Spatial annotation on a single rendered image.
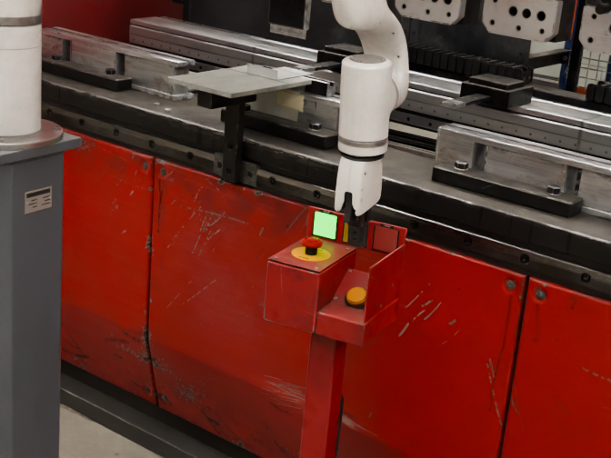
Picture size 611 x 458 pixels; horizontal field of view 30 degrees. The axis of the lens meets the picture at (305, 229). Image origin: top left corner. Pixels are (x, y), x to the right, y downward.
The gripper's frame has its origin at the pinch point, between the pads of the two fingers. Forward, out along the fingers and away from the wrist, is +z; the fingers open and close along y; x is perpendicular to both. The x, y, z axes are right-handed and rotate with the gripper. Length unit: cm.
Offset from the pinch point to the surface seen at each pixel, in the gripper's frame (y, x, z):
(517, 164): -35.4, 17.5, -5.3
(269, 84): -36, -37, -13
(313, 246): 0.0, -8.6, 4.3
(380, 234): -9.9, 0.3, 3.7
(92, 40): -60, -101, -8
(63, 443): -23, -88, 86
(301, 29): -50, -37, -21
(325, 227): -9.9, -10.8, 4.7
